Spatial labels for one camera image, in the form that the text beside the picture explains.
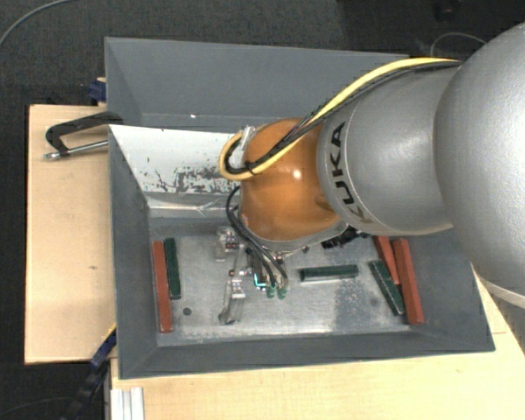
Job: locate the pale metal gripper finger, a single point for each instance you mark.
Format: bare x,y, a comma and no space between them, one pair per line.
226,240
235,298

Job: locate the grey metal bin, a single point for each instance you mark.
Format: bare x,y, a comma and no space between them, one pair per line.
245,322

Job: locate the dark green flat block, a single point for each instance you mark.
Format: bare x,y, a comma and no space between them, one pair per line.
387,288
172,269
329,273

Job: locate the red-brown flat block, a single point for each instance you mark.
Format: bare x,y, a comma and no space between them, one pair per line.
162,287
409,282
386,258

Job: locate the pale brown flat board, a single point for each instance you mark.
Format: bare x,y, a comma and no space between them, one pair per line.
65,243

